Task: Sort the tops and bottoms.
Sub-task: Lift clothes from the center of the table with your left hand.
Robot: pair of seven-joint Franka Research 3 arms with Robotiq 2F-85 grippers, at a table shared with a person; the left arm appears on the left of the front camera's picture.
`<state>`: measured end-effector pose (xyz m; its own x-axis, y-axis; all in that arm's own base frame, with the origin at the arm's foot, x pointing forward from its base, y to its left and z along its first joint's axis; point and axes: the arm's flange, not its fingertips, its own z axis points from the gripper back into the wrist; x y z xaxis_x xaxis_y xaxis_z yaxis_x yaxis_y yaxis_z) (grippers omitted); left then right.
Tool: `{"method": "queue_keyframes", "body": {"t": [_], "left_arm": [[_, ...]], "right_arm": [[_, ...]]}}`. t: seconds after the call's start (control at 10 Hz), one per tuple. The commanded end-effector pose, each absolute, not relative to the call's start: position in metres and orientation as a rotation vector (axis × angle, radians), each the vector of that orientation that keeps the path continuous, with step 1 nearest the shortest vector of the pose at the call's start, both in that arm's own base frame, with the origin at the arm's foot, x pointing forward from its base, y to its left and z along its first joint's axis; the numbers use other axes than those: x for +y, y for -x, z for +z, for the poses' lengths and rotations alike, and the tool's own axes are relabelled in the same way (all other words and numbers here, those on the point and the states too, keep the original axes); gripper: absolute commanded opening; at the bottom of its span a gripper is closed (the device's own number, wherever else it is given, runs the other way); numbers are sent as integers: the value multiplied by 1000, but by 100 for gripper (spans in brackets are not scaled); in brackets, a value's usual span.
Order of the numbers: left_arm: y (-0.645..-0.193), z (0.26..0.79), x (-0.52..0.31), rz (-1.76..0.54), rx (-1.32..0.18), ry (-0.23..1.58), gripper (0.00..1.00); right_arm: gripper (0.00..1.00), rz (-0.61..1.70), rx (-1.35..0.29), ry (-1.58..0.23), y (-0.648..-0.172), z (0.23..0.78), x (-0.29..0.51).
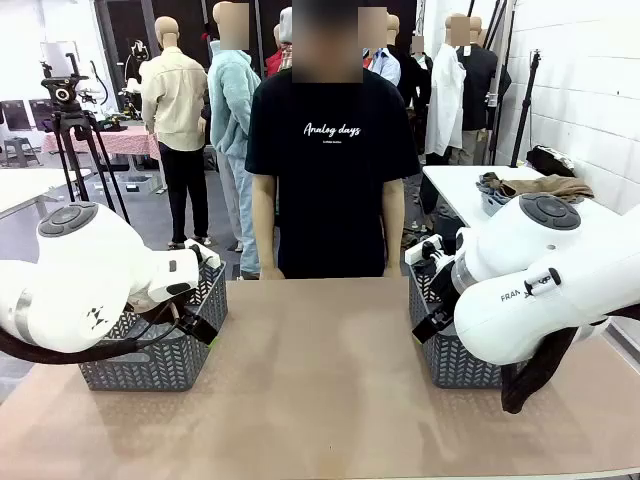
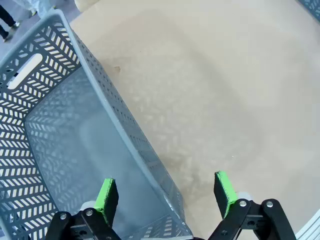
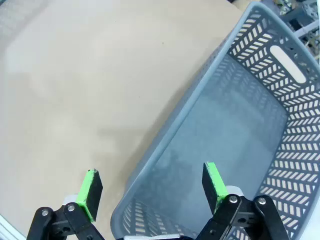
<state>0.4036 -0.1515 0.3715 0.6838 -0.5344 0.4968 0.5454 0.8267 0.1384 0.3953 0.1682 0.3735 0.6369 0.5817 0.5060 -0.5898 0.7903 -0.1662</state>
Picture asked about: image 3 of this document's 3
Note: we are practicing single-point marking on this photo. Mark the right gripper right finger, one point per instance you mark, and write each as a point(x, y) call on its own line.
point(212, 185)

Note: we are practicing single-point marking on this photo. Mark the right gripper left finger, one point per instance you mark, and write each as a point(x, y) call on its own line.
point(91, 195)

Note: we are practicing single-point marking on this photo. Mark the grey plastic basket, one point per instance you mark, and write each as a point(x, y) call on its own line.
point(225, 125)

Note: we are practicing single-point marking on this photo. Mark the white ribbed base plate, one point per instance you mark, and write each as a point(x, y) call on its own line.
point(7, 227)

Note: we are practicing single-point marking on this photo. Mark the grey metal frame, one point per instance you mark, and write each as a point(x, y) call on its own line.
point(305, 15)

